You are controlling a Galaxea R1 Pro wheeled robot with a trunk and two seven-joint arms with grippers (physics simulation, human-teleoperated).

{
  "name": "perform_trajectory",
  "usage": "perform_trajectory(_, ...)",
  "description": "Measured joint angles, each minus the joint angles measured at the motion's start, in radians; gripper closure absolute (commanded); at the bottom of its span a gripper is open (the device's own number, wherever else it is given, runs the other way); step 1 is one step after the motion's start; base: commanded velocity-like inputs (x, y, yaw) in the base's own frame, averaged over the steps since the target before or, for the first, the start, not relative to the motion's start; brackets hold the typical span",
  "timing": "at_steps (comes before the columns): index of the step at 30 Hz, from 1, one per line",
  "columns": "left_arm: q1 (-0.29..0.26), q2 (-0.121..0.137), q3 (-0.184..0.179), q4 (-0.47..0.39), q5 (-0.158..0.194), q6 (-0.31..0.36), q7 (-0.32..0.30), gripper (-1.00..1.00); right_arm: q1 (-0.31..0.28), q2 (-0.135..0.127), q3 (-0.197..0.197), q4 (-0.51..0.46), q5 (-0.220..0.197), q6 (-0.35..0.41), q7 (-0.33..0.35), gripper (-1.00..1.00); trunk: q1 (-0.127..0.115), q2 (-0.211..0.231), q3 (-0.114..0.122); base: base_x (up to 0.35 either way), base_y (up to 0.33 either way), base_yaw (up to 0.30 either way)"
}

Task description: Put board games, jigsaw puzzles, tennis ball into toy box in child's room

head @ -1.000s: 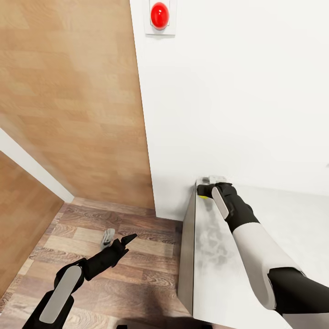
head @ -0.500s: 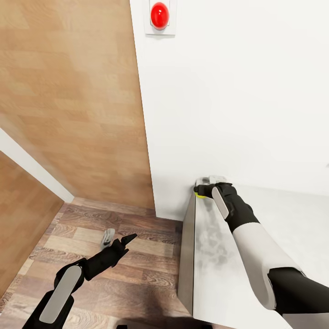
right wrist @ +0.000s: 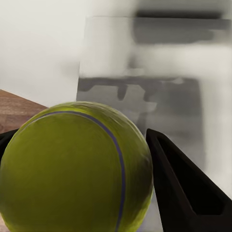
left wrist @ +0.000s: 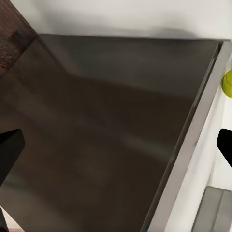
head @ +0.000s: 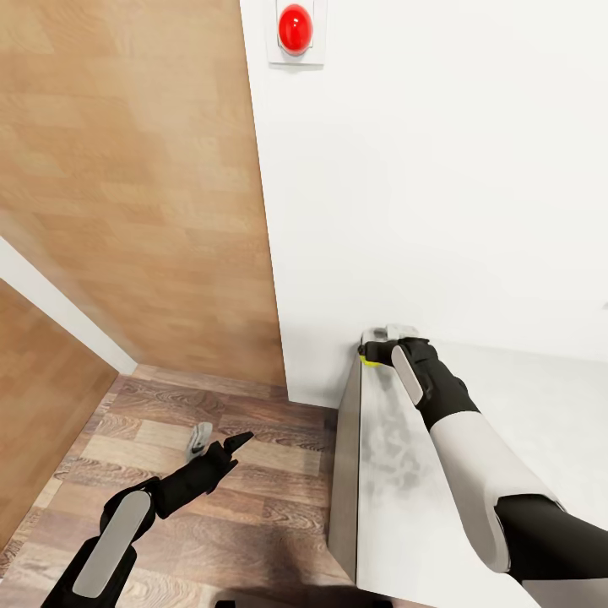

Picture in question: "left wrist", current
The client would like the toy box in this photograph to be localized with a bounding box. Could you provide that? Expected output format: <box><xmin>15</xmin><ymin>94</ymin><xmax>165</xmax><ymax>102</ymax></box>
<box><xmin>191</xmin><ymin>186</ymin><xmax>232</xmax><ymax>232</ymax></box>

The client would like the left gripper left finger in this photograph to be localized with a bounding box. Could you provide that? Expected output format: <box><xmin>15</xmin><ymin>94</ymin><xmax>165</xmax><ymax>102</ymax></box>
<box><xmin>0</xmin><ymin>129</ymin><xmax>25</xmax><ymax>186</ymax></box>

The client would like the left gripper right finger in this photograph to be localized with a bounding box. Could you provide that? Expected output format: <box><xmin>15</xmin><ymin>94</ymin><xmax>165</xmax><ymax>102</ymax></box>
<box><xmin>217</xmin><ymin>128</ymin><xmax>232</xmax><ymax>167</ymax></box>

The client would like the tennis ball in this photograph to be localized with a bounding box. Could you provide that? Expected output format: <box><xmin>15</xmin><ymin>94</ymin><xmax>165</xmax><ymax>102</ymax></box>
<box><xmin>221</xmin><ymin>69</ymin><xmax>232</xmax><ymax>98</ymax></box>

